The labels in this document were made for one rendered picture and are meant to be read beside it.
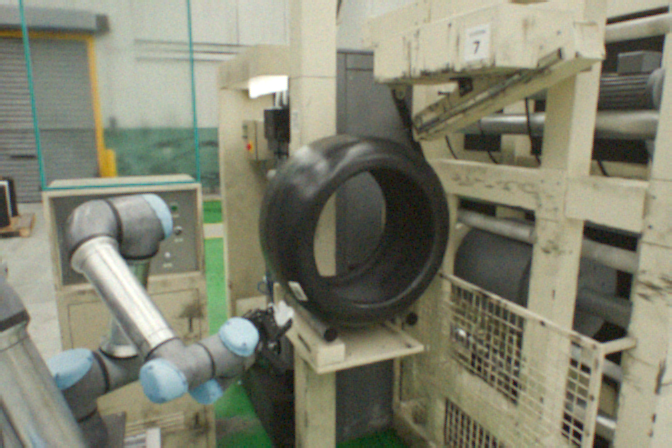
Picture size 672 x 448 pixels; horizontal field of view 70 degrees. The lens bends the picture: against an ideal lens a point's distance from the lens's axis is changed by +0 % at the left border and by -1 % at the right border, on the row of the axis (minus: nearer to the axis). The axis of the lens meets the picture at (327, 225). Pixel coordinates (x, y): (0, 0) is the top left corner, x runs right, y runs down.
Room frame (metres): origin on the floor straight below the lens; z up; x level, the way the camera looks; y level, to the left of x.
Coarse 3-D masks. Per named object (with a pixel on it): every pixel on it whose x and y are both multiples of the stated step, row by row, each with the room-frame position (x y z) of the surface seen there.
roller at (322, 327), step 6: (288, 300) 1.58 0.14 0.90; (294, 300) 1.54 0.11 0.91; (294, 306) 1.53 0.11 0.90; (300, 306) 1.49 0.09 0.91; (300, 312) 1.47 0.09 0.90; (306, 312) 1.43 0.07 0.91; (306, 318) 1.42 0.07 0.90; (312, 318) 1.39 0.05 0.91; (318, 318) 1.37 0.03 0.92; (312, 324) 1.37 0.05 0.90; (318, 324) 1.34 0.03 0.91; (324, 324) 1.33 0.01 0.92; (330, 324) 1.33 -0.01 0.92; (318, 330) 1.33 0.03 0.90; (324, 330) 1.30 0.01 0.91; (330, 330) 1.30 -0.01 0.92; (336, 330) 1.31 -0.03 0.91; (324, 336) 1.29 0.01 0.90; (330, 336) 1.30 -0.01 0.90; (336, 336) 1.30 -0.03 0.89
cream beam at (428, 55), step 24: (432, 24) 1.44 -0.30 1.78; (456, 24) 1.34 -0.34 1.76; (480, 24) 1.25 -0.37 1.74; (504, 24) 1.20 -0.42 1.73; (528, 24) 1.23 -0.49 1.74; (552, 24) 1.26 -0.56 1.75; (384, 48) 1.68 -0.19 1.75; (408, 48) 1.55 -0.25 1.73; (432, 48) 1.43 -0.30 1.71; (456, 48) 1.33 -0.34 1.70; (504, 48) 1.21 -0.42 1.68; (528, 48) 1.24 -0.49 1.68; (384, 72) 1.68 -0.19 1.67; (408, 72) 1.55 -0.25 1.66; (432, 72) 1.43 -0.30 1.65; (456, 72) 1.35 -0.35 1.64; (480, 72) 1.35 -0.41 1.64; (504, 72) 1.32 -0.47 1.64
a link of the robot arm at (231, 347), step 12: (228, 324) 0.87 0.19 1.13; (240, 324) 0.87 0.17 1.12; (216, 336) 0.85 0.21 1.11; (228, 336) 0.84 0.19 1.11; (240, 336) 0.85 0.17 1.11; (252, 336) 0.86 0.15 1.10; (216, 348) 0.82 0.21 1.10; (228, 348) 0.83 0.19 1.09; (240, 348) 0.83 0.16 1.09; (252, 348) 0.85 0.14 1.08; (216, 360) 0.81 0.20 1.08; (228, 360) 0.83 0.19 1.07; (240, 360) 0.85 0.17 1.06; (216, 372) 0.81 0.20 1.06; (228, 372) 0.86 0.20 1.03
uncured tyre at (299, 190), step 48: (336, 144) 1.35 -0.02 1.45; (384, 144) 1.37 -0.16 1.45; (288, 192) 1.29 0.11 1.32; (384, 192) 1.67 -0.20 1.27; (432, 192) 1.41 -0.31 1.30; (288, 240) 1.25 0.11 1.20; (384, 240) 1.66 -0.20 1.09; (432, 240) 1.43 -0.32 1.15; (288, 288) 1.29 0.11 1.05; (336, 288) 1.58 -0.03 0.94; (384, 288) 1.57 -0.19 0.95
